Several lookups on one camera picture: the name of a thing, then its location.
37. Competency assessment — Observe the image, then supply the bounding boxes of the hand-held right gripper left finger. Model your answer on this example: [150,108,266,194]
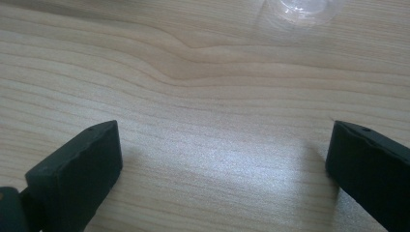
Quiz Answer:
[18,120,124,232]

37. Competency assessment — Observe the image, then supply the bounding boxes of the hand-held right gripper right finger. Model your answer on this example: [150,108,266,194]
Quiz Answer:
[325,120,410,232]

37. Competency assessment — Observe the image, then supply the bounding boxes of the clear plastic cup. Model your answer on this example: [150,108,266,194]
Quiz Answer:
[257,0,348,27]

